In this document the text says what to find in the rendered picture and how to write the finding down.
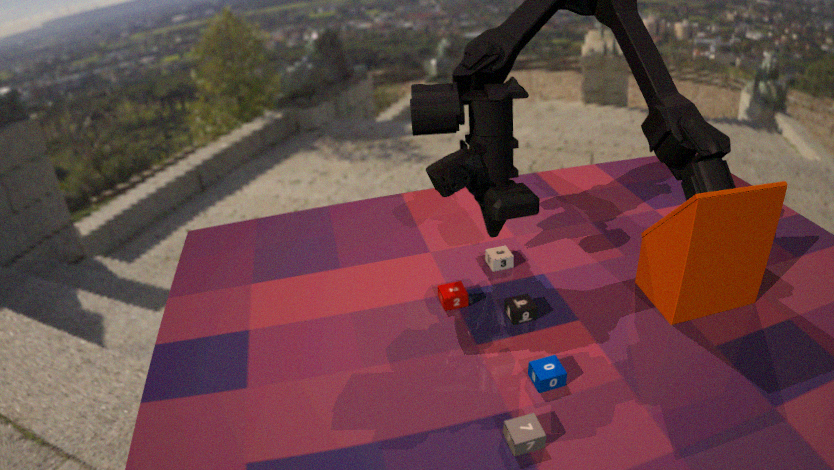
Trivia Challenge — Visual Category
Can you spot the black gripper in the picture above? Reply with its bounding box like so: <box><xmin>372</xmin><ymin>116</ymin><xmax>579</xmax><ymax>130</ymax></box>
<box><xmin>465</xmin><ymin>131</ymin><xmax>539</xmax><ymax>238</ymax></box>

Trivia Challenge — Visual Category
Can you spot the blue block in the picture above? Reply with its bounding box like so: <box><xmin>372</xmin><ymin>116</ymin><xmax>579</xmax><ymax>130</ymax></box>
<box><xmin>528</xmin><ymin>355</ymin><xmax>567</xmax><ymax>393</ymax></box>

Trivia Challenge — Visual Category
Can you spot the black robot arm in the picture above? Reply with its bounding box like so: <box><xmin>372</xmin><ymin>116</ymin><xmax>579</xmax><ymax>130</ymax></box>
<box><xmin>410</xmin><ymin>0</ymin><xmax>736</xmax><ymax>201</ymax></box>

